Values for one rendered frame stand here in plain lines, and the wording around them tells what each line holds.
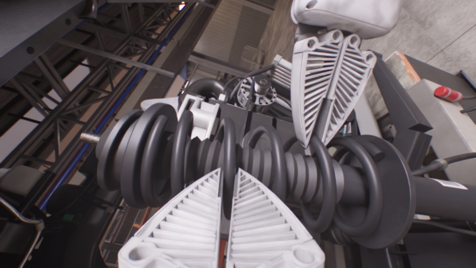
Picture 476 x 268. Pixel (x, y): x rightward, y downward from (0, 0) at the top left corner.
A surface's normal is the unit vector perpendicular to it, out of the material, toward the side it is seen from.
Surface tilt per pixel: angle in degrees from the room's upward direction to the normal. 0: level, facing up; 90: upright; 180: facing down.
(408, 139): 3
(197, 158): 44
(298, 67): 18
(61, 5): 90
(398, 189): 8
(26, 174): 90
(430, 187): 82
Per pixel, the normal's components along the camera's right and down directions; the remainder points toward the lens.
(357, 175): 0.13, -0.63
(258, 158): -0.53, -0.62
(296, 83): -0.99, 0.11
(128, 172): 0.01, 0.09
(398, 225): -0.99, -0.17
